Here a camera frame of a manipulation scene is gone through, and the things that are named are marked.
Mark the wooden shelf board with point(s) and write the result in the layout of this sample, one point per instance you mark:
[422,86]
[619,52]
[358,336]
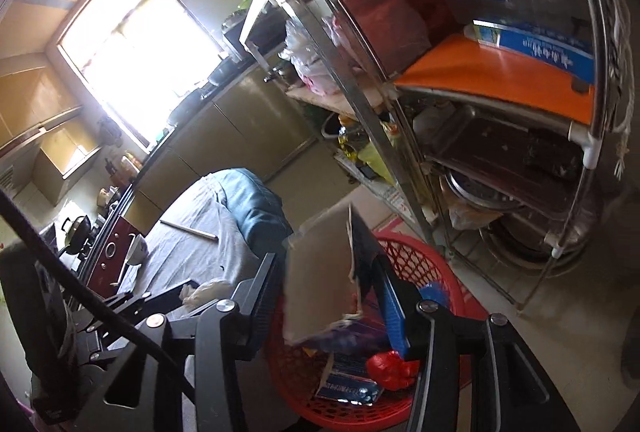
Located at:
[330,101]

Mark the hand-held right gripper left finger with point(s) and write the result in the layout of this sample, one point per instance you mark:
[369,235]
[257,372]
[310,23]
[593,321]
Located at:
[260,307]

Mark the cooking oil bottle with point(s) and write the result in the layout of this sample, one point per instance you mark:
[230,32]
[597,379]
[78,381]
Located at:
[347,137]

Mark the red plastic basket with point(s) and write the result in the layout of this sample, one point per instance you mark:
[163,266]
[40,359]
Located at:
[430,262]

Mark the steel tray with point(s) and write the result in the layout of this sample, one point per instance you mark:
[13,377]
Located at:
[500,147]

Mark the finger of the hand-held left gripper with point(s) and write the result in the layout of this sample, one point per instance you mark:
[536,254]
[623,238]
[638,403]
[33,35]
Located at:
[95,347]
[150,296]

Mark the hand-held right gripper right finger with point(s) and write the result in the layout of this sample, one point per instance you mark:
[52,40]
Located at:
[395,317]

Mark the blue printed packet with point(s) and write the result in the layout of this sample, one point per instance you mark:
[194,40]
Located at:
[350,387]

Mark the thin wooden stick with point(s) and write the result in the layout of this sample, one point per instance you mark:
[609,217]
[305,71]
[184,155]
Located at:
[190,230]

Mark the white bowl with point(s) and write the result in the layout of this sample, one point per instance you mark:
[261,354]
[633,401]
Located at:
[136,249]

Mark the red wrapper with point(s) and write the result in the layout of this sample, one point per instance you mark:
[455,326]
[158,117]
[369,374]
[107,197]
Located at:
[392,369]

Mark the round steel pan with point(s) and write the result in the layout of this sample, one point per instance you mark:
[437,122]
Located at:
[485,192]

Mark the white crumpled tissue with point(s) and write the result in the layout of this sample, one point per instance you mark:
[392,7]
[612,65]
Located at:
[210,289]

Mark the grey tablecloth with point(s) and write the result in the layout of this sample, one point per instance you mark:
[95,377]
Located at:
[190,257]

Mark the purple wrapper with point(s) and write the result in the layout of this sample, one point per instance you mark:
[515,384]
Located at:
[345,337]

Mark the orange board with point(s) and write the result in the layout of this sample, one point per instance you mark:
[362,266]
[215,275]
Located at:
[475,72]

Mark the grey cardboard piece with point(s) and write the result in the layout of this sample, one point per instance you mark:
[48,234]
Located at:
[315,282]

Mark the metal storage rack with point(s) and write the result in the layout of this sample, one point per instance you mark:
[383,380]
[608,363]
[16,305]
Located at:
[360,87]

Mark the pink plastic bag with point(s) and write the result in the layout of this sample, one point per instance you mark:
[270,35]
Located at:
[320,62]

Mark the beige kitchen counter cabinet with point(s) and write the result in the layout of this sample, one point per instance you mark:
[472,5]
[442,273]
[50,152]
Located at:
[240,122]

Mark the yellow plastic bag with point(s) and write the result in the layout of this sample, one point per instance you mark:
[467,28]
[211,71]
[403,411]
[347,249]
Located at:
[375,164]

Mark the red plastic bag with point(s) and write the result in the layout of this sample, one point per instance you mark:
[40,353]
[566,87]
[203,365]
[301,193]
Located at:
[390,22]

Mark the window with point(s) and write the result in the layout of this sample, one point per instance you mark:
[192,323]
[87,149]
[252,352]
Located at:
[135,47]

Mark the steel basin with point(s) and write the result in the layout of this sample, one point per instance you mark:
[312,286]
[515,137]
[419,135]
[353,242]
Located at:
[530,237]

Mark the teal cloth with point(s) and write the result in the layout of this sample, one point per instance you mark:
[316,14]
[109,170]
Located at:
[255,207]

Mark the black countertop appliance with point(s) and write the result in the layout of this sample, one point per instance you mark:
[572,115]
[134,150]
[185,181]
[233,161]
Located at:
[235,39]

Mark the blue printed box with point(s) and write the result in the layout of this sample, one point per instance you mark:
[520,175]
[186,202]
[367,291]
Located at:
[540,47]

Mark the black wok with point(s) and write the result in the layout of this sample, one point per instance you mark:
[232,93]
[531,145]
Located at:
[75,229]

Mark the beige wall cabinet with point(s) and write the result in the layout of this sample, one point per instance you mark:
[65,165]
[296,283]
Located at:
[45,112]

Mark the maroon cabinet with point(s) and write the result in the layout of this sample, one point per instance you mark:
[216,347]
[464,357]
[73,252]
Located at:
[110,252]

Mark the white metal stand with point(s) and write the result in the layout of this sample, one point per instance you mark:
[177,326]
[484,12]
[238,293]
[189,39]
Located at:
[250,22]

